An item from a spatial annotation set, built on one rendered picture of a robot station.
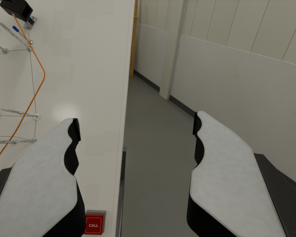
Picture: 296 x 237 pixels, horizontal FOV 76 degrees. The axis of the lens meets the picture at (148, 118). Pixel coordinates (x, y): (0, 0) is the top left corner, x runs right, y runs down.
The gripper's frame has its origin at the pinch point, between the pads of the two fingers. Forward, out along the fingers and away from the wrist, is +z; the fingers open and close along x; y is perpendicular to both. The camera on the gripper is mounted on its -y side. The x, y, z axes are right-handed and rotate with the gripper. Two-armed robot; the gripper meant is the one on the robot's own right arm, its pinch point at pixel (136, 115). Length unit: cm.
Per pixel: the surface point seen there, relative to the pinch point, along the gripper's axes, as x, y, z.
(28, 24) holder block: -33, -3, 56
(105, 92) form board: -10.8, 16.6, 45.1
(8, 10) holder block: -34, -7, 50
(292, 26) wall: 159, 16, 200
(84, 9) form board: -17, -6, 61
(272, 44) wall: 151, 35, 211
